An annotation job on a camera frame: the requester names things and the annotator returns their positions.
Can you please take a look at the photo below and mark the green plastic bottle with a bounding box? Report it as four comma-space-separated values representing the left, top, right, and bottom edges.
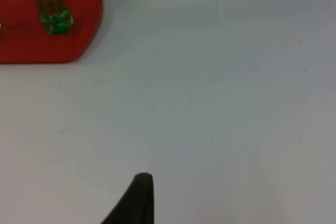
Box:
21, 0, 75, 36

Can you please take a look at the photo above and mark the red plastic tray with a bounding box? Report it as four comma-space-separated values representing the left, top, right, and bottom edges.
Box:
0, 0, 103, 64

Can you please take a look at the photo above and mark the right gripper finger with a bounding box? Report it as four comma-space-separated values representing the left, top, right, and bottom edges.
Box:
101, 173, 155, 224

